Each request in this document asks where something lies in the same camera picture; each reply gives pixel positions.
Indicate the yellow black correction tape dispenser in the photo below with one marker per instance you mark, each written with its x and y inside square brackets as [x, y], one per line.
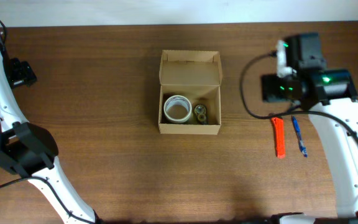
[200, 112]

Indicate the cardboard box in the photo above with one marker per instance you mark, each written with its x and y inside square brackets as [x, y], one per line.
[196, 75]

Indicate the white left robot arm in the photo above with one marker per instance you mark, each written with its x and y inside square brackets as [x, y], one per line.
[29, 152]

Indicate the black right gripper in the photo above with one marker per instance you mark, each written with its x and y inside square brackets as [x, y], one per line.
[269, 84]

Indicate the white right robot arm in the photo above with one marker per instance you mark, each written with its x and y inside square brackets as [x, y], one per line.
[330, 99]

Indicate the orange utility knife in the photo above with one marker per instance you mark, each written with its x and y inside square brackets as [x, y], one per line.
[279, 137]

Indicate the blue ballpoint pen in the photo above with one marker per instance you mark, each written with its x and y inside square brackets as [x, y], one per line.
[297, 129]

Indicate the white masking tape roll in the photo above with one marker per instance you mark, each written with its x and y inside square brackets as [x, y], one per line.
[177, 109]

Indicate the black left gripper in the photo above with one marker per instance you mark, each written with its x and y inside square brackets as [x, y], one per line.
[24, 73]

